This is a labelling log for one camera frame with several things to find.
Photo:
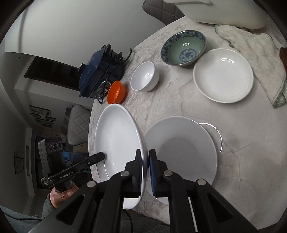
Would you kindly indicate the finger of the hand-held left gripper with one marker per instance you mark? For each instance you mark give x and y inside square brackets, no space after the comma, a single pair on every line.
[97,158]

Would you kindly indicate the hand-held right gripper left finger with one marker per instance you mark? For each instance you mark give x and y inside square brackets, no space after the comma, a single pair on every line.
[136,172]

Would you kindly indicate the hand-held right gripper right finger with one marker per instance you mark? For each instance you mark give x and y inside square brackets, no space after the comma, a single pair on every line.
[152,172]

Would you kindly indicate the large white plate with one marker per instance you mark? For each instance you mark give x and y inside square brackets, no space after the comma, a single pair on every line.
[179,145]
[116,139]

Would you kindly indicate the orange bowl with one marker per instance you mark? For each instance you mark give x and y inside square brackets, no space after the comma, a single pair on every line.
[115,93]

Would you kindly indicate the person's left forearm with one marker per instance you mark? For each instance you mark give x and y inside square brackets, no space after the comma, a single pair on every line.
[22,215]

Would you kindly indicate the person's left hand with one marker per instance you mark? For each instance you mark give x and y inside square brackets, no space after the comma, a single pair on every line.
[60,198]

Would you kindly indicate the grey appliance with dials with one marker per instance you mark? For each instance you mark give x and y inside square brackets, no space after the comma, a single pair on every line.
[50,154]

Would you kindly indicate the grey quilted chair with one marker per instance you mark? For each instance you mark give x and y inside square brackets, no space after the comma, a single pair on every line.
[161,11]
[78,125]

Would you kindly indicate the dark blue electric cooker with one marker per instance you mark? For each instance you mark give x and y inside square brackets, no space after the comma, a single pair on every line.
[92,67]

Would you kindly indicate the white ceramic bowl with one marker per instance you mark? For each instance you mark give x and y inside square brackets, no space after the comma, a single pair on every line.
[143,76]

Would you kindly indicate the small white plate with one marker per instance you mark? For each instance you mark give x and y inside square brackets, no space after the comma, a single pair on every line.
[222,76]

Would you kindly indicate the blue patterned ceramic bowl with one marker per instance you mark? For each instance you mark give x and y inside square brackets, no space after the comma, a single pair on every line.
[179,50]

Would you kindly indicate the white towel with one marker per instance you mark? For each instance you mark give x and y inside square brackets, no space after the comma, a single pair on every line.
[257,51]

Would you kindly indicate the white kitchen appliance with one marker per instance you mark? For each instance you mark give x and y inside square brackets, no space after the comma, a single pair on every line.
[213,11]

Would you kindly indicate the brown object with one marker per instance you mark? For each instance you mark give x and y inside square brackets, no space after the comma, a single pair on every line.
[284,56]

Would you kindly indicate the group of wall frames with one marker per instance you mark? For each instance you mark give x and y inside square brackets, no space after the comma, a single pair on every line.
[41,116]

